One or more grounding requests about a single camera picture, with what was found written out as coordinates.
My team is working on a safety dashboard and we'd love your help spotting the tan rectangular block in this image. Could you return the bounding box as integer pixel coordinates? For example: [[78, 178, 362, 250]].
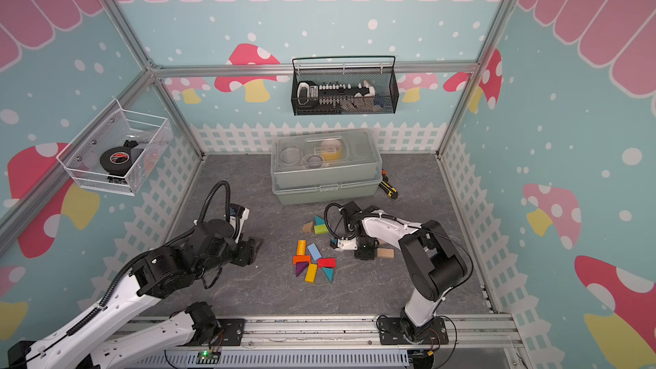
[[377, 248, 395, 259]]

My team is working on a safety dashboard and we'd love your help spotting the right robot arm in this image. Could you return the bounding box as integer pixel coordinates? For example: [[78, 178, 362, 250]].
[[324, 202, 473, 344]]

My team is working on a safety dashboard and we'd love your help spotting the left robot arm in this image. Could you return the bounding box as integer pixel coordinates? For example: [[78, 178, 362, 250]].
[[8, 180, 261, 368]]

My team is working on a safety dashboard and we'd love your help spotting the teal triangle block bottom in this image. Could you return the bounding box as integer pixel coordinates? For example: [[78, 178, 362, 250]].
[[321, 268, 334, 282]]

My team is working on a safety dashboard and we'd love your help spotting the red block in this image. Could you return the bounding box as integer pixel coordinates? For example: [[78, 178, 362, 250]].
[[317, 258, 337, 268]]

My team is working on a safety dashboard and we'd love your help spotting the green block top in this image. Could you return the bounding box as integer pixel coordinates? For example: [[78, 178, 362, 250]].
[[314, 224, 328, 235]]

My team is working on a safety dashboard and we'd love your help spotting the light blue block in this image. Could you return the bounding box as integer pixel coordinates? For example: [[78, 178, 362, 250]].
[[307, 244, 322, 262]]

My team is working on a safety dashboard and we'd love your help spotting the purple triangle block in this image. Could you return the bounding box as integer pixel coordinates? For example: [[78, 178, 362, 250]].
[[295, 261, 309, 277]]

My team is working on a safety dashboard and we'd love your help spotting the orange yellow supermarket block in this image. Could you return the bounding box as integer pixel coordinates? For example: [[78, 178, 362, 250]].
[[297, 240, 307, 256]]

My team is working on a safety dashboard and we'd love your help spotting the small tan cube block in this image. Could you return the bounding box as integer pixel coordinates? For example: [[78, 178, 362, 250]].
[[302, 221, 314, 233]]

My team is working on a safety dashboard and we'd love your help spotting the yellow black screwdriver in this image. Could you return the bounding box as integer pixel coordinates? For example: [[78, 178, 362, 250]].
[[379, 181, 398, 199]]

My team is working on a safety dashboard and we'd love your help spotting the translucent plastic storage box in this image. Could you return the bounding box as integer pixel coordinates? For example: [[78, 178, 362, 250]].
[[271, 129, 383, 205]]

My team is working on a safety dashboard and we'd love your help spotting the green lit circuit board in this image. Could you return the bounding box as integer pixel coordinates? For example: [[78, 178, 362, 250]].
[[196, 350, 221, 366]]

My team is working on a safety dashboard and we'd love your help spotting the white black tool in basket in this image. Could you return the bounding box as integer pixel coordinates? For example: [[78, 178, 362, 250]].
[[291, 81, 377, 111]]

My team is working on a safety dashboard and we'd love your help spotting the black tape roll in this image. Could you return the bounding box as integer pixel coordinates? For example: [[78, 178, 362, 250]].
[[99, 146, 133, 177]]

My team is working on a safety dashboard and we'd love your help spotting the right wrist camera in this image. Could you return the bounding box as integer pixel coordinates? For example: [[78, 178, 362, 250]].
[[337, 238, 358, 251]]

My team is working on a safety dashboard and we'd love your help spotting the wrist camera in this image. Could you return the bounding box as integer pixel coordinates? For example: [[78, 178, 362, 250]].
[[337, 238, 358, 251], [230, 203, 249, 230]]

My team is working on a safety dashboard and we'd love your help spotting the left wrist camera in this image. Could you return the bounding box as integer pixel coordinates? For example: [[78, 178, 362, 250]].
[[230, 203, 249, 230]]

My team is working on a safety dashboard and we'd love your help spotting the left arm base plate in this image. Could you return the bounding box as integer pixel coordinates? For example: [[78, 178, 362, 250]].
[[208, 319, 245, 350]]

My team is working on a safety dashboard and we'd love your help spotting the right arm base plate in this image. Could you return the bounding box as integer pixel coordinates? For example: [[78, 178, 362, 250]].
[[375, 315, 449, 346]]

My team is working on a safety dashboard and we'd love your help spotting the white wire basket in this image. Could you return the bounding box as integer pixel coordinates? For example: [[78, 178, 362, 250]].
[[57, 101, 174, 196]]

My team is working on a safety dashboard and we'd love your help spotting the black wire mesh basket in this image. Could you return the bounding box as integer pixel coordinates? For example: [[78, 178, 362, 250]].
[[290, 56, 399, 115]]

